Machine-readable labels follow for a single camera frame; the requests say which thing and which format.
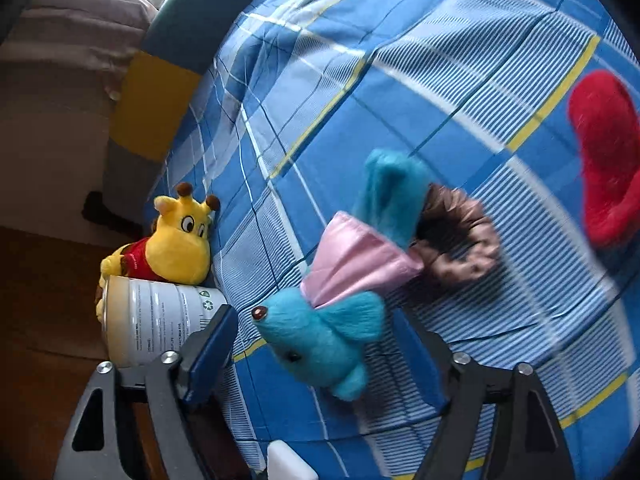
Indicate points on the teal yellow grey headboard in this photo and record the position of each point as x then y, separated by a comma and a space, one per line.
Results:
150, 105

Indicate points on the white tin can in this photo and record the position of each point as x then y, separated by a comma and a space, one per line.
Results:
150, 320

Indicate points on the brown satin scrunchie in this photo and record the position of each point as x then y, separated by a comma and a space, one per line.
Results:
475, 225

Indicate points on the yellow giraffe plush toy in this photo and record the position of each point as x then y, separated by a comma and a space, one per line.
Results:
175, 255

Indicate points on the white foam block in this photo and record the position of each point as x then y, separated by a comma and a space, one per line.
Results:
290, 465

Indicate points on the beige curtain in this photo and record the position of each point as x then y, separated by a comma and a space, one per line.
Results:
75, 25

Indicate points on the blue elephant plush toy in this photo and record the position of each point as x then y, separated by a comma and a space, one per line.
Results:
320, 335

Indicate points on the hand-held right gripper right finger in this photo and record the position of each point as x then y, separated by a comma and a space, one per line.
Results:
440, 355

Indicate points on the blue plaid bed sheet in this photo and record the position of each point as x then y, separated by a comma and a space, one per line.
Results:
400, 60

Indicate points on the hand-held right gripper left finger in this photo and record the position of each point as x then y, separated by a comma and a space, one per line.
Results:
210, 360

